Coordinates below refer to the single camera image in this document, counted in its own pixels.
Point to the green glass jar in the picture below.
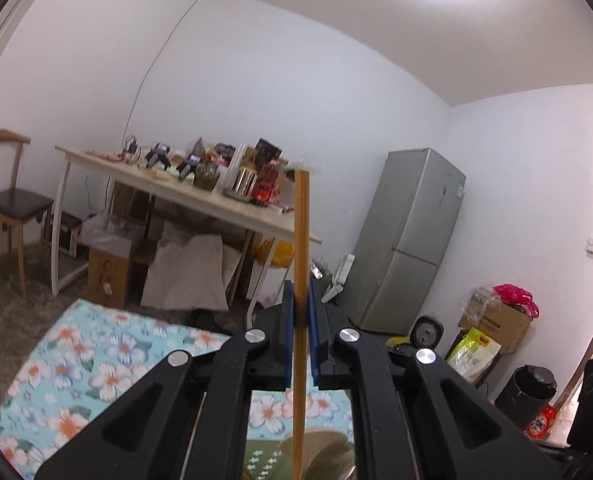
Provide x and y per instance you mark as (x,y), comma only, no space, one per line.
(206,177)

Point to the bright pink bag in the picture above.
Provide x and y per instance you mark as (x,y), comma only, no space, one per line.
(516,297)

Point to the black charger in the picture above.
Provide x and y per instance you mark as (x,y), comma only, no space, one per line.
(133,147)

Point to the white wall socket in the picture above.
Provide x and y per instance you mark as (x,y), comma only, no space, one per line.
(591,246)

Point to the yellow black tool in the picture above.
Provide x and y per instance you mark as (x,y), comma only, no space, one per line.
(398,345)

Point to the black rice cooker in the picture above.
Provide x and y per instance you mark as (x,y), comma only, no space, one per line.
(426,332)

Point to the wooden chair with black seat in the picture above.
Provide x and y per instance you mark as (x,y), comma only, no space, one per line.
(16,202)

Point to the light wooden table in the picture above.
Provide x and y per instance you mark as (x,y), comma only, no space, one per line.
(201,200)

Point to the yellow-green rice bag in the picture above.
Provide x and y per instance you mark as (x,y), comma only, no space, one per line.
(471,355)

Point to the white cloth sack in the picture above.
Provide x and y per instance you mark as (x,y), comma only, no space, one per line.
(186,275)

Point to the metal canister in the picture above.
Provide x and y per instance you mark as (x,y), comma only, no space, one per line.
(244,182)

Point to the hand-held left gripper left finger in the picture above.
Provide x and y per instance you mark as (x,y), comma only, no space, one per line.
(289,340)

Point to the dark red-cap bottle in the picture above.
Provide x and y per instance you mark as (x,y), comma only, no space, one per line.
(270,175)

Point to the dark brown box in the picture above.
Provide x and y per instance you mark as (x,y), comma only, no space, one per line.
(267,150)

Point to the black handheld device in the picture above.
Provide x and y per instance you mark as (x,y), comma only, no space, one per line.
(189,167)
(158,156)

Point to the yellow plastic bag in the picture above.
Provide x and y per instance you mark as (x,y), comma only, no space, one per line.
(276,254)

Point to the black bin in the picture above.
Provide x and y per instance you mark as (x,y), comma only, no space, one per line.
(526,390)

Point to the tan wooden chopstick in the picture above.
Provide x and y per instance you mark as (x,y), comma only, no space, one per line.
(301,260)

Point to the red detergent bottle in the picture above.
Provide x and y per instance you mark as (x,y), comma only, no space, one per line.
(541,422)

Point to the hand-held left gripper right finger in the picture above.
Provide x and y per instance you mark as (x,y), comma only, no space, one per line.
(314,340)

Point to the large cardboard box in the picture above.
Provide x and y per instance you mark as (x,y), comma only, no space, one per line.
(506,330)

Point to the clear plastic bag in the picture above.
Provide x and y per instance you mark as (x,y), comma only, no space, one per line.
(478,302)

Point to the green star-cutout utensil holder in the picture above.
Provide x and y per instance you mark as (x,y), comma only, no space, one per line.
(266,465)

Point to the brown cardboard box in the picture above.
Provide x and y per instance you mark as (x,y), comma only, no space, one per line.
(109,277)

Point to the white plastic stand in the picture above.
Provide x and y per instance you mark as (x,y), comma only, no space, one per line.
(340,277)

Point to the silver refrigerator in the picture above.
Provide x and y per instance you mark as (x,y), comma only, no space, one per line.
(406,240)

